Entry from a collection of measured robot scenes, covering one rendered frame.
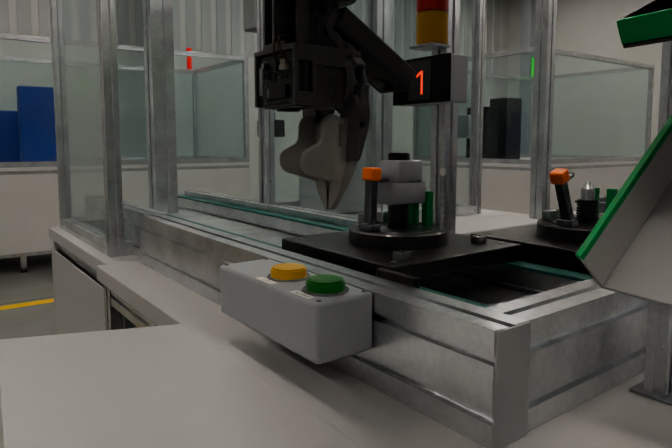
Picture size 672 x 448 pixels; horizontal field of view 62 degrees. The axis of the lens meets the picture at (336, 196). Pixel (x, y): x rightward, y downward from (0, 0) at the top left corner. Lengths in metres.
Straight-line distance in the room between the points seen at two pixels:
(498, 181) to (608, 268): 5.32
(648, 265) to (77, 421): 0.51
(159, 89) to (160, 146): 0.15
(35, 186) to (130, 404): 4.86
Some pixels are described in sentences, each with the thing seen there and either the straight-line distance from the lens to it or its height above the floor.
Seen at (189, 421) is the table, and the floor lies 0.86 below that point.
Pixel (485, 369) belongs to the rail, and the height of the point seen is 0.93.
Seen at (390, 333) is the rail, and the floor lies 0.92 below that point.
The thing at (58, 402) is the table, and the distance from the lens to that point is 0.63.
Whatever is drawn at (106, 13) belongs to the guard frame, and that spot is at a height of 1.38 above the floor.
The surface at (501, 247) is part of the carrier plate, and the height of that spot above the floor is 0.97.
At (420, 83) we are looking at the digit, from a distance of 0.89.
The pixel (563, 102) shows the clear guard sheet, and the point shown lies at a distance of 5.99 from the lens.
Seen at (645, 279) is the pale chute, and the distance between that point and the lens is 0.51.
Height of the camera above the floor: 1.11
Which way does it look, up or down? 5 degrees down
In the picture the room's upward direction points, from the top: straight up
